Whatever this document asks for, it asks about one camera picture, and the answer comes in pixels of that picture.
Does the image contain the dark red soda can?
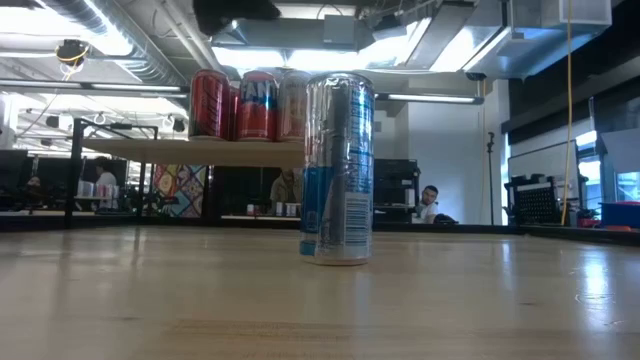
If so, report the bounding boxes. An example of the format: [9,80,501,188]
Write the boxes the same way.
[228,82,241,142]
[188,68,232,142]

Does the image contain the red Fanta soda can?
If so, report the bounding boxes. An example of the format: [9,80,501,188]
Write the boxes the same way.
[236,69,279,143]

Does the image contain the white pink Spindrift can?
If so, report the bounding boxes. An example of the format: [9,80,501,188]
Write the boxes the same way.
[276,69,312,144]

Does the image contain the slim blue silver energy can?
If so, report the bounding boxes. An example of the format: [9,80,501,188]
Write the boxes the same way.
[298,71,376,267]

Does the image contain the long ceiling light fixture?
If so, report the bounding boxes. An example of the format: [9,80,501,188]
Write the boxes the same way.
[374,91,485,106]
[0,78,191,99]

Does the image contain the person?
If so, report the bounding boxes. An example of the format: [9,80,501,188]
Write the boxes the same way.
[92,157,121,211]
[269,168,304,216]
[412,184,459,225]
[22,174,49,211]

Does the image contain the black storage cabinet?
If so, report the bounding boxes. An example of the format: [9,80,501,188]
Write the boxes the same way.
[373,158,422,225]

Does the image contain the black tripod stand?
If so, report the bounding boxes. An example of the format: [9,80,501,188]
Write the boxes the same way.
[486,131,497,226]

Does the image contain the black pegboard cart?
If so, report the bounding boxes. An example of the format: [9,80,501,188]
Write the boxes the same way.
[503,173,562,227]

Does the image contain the blue plastic bin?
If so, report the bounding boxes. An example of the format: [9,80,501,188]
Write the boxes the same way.
[599,201,640,230]

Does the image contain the silver spiral air duct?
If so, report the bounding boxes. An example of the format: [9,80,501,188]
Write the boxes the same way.
[44,0,189,87]

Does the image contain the black ceiling cable reel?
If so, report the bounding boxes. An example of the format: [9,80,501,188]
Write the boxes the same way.
[54,38,91,81]

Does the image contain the colourful patchwork wall hanging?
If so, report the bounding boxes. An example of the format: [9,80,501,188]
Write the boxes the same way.
[152,163,209,219]

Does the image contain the silver rectangular air duct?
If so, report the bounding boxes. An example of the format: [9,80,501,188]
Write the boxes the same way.
[404,0,614,81]

